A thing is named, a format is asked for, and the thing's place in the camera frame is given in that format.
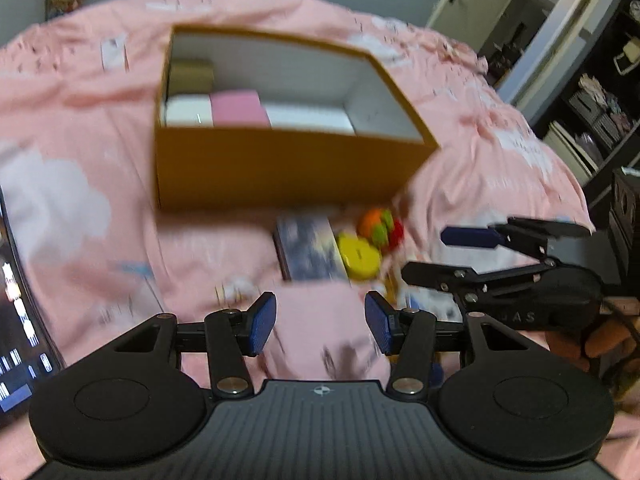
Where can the dark bookshelf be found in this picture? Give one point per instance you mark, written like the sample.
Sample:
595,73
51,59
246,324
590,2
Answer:
600,110

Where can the white door frame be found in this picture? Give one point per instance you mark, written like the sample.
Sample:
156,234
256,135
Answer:
565,20

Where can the orange cardboard box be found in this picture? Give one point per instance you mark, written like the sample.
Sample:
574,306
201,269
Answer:
280,170

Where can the white paper sheet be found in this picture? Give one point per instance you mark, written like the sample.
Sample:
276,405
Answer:
114,52

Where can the orange green red crochet toy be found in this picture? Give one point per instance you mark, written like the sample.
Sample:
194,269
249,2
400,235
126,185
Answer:
380,227

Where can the small brown cardboard box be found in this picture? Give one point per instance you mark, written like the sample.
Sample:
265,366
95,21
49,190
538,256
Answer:
192,77

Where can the small white box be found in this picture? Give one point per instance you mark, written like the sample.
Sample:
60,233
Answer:
189,111

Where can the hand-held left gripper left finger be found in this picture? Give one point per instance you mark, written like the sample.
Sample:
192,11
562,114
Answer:
261,324

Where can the person's right hand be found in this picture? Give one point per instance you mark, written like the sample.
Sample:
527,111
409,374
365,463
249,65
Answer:
615,340

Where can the dark blue booklet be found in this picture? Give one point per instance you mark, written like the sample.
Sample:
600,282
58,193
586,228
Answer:
307,247

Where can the pink cloud-print duvet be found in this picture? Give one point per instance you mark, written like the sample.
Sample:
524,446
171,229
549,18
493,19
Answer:
75,160

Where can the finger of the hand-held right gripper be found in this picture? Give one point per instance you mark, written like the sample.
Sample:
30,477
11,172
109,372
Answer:
430,274
470,237

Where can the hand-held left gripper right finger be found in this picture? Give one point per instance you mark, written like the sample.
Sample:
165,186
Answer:
380,324

